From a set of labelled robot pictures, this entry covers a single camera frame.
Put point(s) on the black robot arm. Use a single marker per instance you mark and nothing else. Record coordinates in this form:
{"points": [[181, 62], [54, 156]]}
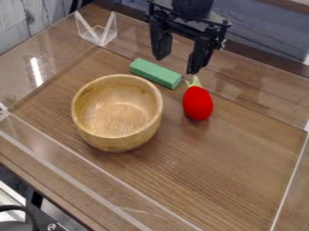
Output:
{"points": [[176, 28]]}

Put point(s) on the black table leg frame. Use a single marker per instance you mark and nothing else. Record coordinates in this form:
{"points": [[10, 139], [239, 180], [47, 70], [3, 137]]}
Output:
{"points": [[45, 222]]}

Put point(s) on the red plush fruit green stem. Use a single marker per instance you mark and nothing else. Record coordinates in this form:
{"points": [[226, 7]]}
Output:
{"points": [[197, 101]]}

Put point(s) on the wooden bowl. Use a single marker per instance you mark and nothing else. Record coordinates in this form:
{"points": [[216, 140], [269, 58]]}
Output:
{"points": [[117, 112]]}

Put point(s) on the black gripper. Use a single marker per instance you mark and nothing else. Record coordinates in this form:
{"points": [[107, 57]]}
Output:
{"points": [[193, 14]]}

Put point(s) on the clear acrylic tray wall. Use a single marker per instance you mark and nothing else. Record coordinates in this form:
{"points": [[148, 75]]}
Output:
{"points": [[103, 202]]}

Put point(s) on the green rectangular block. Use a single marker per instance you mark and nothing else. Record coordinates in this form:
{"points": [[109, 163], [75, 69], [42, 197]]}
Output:
{"points": [[158, 74]]}

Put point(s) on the clear acrylic stand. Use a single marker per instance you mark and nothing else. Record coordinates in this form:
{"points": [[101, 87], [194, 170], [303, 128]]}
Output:
{"points": [[99, 35]]}

